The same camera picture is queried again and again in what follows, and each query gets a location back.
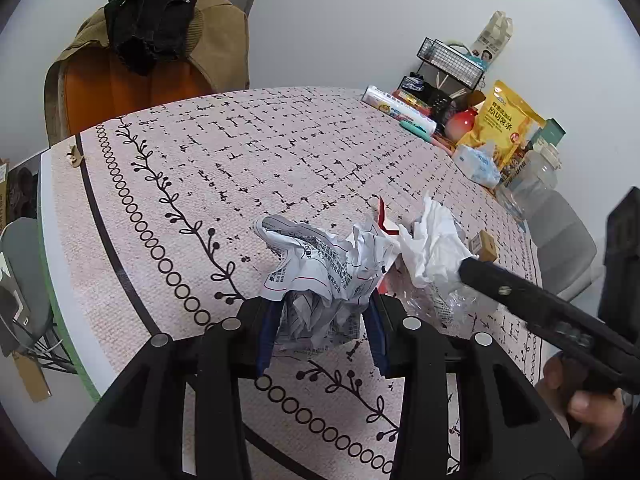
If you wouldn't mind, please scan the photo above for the orange chair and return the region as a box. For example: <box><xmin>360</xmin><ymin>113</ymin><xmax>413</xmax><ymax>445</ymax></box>
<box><xmin>60</xmin><ymin>52</ymin><xmax>211</xmax><ymax>136</ymax></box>

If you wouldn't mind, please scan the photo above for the long white box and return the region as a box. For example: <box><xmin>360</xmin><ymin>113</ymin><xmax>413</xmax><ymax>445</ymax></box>
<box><xmin>361</xmin><ymin>85</ymin><xmax>438</xmax><ymax>133</ymax></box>

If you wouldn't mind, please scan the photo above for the grey padded chair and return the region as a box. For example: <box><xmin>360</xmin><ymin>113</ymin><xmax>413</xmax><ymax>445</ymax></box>
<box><xmin>0</xmin><ymin>217</ymin><xmax>76</xmax><ymax>376</ymax></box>
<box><xmin>525</xmin><ymin>192</ymin><xmax>598</xmax><ymax>301</ymax></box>

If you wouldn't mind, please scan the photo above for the beige paper bag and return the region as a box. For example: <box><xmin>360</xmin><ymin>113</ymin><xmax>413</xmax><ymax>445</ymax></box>
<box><xmin>472</xmin><ymin>10</ymin><xmax>514</xmax><ymax>68</ymax></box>

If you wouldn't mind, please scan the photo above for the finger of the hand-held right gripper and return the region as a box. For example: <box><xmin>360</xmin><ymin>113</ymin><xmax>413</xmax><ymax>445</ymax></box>
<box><xmin>459</xmin><ymin>256</ymin><xmax>640</xmax><ymax>396</ymax></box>

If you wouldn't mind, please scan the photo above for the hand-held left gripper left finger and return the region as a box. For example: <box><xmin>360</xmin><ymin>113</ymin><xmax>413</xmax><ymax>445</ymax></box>
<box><xmin>56</xmin><ymin>297</ymin><xmax>286</xmax><ymax>480</ymax></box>

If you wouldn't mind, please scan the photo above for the printed paper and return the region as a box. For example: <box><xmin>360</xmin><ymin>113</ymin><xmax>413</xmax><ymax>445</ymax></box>
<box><xmin>254</xmin><ymin>212</ymin><xmax>401</xmax><ymax>356</ymax></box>

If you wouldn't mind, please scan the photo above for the green box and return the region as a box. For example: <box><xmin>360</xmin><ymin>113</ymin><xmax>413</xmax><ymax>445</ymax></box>
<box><xmin>527</xmin><ymin>119</ymin><xmax>567</xmax><ymax>151</ymax></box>

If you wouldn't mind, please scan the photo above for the patterned pink tablecloth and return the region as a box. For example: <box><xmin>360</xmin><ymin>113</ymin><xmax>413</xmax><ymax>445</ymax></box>
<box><xmin>75</xmin><ymin>87</ymin><xmax>543</xmax><ymax>480</ymax></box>

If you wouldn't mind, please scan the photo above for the black wire rack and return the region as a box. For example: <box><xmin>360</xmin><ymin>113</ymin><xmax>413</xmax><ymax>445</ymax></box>
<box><xmin>410</xmin><ymin>37</ymin><xmax>488</xmax><ymax>111</ymax></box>

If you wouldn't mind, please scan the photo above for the red and white packaging scrap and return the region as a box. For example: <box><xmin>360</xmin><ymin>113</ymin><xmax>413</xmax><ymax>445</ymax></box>
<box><xmin>376</xmin><ymin>196</ymin><xmax>401</xmax><ymax>237</ymax></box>

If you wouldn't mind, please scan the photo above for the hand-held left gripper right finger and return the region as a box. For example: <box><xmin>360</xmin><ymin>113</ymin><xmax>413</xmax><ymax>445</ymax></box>
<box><xmin>367</xmin><ymin>294</ymin><xmax>586</xmax><ymax>480</ymax></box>

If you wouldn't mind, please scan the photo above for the person's right forearm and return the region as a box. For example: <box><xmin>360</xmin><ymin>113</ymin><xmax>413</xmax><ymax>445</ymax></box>
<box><xmin>572</xmin><ymin>400</ymin><xmax>640</xmax><ymax>461</ymax></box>

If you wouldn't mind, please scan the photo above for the red flat box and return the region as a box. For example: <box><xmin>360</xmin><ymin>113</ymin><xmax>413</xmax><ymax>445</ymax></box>
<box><xmin>392</xmin><ymin>90</ymin><xmax>432</xmax><ymax>112</ymax></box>

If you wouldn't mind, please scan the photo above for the yellow snack bag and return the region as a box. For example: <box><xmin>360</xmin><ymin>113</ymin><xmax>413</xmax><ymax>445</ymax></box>
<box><xmin>457</xmin><ymin>80</ymin><xmax>547</xmax><ymax>181</ymax></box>

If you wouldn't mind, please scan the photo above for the clear plastic wrapper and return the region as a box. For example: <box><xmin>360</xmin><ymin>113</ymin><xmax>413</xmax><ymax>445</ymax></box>
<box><xmin>400</xmin><ymin>280</ymin><xmax>501</xmax><ymax>336</ymax></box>

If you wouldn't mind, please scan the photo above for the small cardboard box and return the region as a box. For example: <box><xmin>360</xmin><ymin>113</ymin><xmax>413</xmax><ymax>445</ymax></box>
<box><xmin>470</xmin><ymin>230</ymin><xmax>501</xmax><ymax>263</ymax></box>

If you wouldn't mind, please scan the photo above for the white tissue paper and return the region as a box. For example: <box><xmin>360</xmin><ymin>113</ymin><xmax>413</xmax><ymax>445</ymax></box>
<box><xmin>397</xmin><ymin>191</ymin><xmax>481</xmax><ymax>288</ymax></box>

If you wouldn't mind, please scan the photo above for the person's right hand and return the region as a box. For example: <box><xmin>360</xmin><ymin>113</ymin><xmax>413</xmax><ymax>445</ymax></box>
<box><xmin>542</xmin><ymin>352</ymin><xmax>626</xmax><ymax>441</ymax></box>

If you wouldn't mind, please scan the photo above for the tan jacket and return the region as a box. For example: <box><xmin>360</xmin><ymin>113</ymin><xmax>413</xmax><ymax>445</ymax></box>
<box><xmin>44</xmin><ymin>0</ymin><xmax>250</xmax><ymax>146</ymax></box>

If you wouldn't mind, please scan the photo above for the black garment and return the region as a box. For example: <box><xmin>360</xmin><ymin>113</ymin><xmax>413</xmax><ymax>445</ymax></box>
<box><xmin>104</xmin><ymin>0</ymin><xmax>200</xmax><ymax>76</ymax></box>

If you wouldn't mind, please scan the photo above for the teal face mask pack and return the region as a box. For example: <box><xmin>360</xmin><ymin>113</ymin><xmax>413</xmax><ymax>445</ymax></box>
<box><xmin>447</xmin><ymin>40</ymin><xmax>488</xmax><ymax>72</ymax></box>

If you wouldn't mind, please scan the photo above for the clear plastic bottle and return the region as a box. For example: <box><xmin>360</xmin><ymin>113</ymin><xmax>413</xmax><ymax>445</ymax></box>
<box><xmin>495</xmin><ymin>145</ymin><xmax>558</xmax><ymax>221</ymax></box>

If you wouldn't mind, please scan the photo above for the blue and white tissue pack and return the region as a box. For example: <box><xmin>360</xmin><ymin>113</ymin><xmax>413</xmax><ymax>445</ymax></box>
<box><xmin>452</xmin><ymin>144</ymin><xmax>503</xmax><ymax>188</ymax></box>

